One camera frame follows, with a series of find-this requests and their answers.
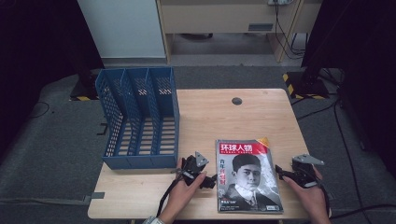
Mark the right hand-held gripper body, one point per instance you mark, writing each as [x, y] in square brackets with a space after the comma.
[303, 174]

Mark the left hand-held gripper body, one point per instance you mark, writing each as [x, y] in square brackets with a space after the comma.
[191, 165]

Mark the magazine with portrait cover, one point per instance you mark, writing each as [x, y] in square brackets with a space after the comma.
[246, 174]

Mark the blue plastic file rack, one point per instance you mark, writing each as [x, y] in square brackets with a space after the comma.
[140, 161]

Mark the person's right hand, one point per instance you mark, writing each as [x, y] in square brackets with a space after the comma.
[314, 199]

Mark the person's left hand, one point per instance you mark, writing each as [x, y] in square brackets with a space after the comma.
[180, 196]

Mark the dark round table grommet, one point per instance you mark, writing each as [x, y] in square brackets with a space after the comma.
[237, 101]

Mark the black stand base striped tape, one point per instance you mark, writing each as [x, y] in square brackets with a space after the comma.
[85, 91]
[306, 87]

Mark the grey tape piece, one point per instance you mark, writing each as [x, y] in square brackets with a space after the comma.
[95, 196]

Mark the black curtain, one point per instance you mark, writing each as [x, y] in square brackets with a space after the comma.
[361, 62]
[40, 62]

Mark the beige wooden desk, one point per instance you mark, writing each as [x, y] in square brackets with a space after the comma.
[218, 18]

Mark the white cabinet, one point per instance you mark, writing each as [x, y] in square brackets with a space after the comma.
[124, 28]

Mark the white power strip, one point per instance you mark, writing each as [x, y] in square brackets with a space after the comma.
[280, 2]

